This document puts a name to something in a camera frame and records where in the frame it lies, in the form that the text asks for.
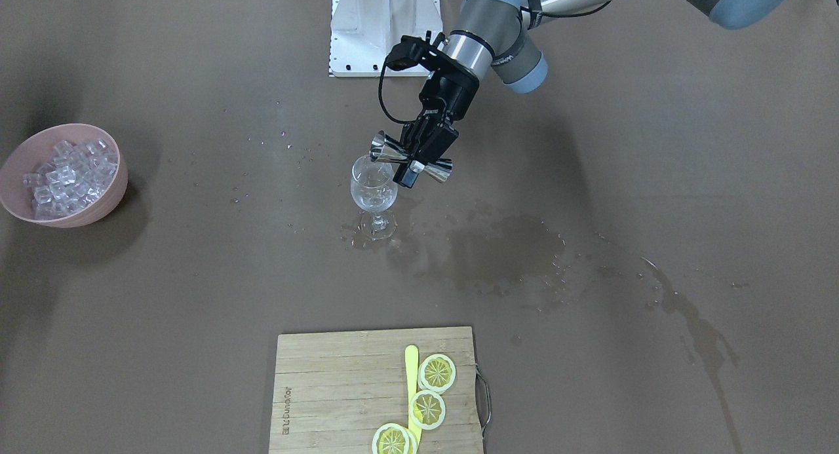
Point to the bamboo cutting board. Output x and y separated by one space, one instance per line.
334 389

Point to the clear wine glass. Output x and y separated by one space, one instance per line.
374 192

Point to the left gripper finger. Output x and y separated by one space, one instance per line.
415 137
441 137

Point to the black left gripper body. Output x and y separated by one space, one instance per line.
451 94

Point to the lemon slice middle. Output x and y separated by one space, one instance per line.
427 410

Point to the lemon slice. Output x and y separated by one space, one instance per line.
437 373
427 410
393 438

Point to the yellow plastic knife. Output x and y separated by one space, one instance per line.
411 364

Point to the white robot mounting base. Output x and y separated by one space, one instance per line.
364 31

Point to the lemon slice near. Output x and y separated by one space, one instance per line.
393 438

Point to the lemon slice far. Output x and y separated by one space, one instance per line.
437 373

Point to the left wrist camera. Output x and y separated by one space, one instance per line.
413 51

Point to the steel double jigger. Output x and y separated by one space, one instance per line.
385 149

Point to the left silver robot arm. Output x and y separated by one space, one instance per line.
493 35

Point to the pink bowl of ice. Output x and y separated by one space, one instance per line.
68 176

